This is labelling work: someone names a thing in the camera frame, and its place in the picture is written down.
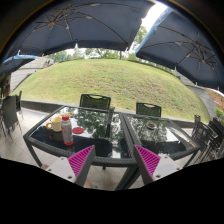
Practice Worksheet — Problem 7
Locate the navy umbrella far left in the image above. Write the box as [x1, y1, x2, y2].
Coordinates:
[0, 52, 36, 74]

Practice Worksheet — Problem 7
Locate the white bottle with red cap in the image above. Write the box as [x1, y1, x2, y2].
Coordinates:
[61, 115, 73, 146]

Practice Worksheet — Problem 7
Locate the yellow mug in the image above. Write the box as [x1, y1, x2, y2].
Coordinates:
[46, 116, 62, 132]

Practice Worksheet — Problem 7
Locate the glass-top wicker table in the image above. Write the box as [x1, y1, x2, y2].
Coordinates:
[116, 113, 200, 190]
[22, 105, 138, 191]

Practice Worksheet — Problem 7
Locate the right dark wicker chair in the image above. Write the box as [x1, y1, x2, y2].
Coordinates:
[136, 102, 162, 117]

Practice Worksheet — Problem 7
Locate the left glass-top wicker table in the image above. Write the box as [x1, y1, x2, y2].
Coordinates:
[22, 105, 138, 191]

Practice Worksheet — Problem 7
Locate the large navy umbrella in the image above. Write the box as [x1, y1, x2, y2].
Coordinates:
[6, 0, 153, 57]
[135, 7, 224, 93]

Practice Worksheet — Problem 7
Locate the dark chair far left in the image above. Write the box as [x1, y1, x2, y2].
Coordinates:
[1, 91, 19, 131]

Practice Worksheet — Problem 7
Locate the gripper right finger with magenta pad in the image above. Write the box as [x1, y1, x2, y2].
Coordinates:
[133, 145, 181, 185]

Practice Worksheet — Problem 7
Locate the small ashtray on table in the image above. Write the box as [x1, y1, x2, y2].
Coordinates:
[147, 122, 156, 130]

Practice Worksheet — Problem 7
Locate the large navy umbrella right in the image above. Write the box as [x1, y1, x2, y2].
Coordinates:
[135, 7, 224, 93]

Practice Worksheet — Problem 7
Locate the dark wicker chair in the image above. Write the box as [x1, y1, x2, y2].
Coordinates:
[79, 94, 111, 110]
[136, 102, 162, 117]

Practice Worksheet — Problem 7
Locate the left dark wicker chair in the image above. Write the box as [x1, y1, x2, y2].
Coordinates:
[79, 94, 111, 110]

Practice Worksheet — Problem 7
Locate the red round lid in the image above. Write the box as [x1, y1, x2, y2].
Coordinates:
[72, 127, 84, 134]

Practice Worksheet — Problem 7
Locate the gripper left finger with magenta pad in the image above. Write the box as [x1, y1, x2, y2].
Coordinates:
[47, 145, 95, 186]

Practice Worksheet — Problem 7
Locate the large navy umbrella left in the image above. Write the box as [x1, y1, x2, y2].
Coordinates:
[6, 0, 153, 57]

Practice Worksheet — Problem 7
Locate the dark chairs far right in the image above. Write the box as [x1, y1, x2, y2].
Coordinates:
[192, 115, 224, 163]

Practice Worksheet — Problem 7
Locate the right glass-top wicker table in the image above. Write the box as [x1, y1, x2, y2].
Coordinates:
[116, 113, 200, 190]

